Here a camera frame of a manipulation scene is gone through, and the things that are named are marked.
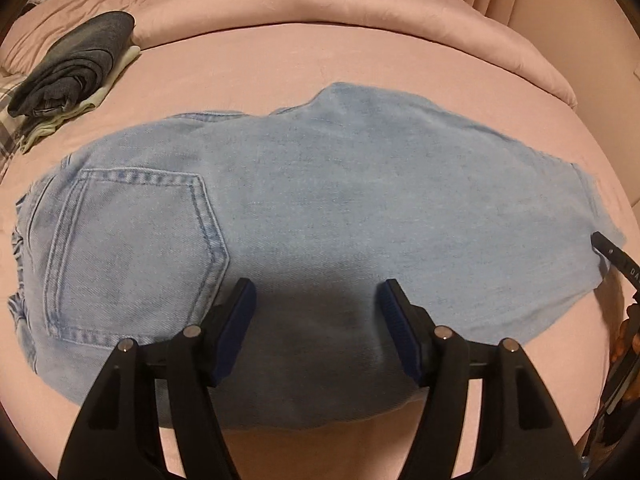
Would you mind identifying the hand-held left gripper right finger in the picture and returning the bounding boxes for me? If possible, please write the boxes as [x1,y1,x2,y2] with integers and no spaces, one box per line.
[381,278,583,480]

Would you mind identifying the dark blue folded jeans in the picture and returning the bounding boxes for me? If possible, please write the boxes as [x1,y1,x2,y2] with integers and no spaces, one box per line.
[8,11,136,117]

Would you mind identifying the pink bed sheet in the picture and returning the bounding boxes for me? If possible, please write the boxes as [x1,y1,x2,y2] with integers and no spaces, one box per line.
[0,22,640,480]

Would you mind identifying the pink duvet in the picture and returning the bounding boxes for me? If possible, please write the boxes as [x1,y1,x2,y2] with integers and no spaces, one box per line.
[132,0,578,108]

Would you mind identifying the pale green folded cloth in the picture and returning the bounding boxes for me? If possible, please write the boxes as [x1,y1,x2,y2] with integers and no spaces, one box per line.
[20,45,143,155]

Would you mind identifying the plaid cloth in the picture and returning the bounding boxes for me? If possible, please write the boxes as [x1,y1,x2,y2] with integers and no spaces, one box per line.
[0,71,51,183]

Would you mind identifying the person's right hand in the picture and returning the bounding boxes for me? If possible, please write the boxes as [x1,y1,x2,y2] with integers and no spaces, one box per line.
[611,317,638,363]

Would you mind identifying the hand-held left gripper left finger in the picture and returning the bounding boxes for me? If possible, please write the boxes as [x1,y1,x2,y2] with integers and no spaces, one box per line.
[57,278,259,480]

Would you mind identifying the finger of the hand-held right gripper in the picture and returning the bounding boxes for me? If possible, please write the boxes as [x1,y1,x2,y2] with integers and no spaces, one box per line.
[591,231,640,291]

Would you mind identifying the pink wrinkled pillow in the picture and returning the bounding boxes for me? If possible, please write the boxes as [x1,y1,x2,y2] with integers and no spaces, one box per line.
[0,0,168,78]

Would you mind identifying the light blue denim pants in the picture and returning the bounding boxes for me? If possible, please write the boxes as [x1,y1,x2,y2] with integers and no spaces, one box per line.
[7,81,626,431]

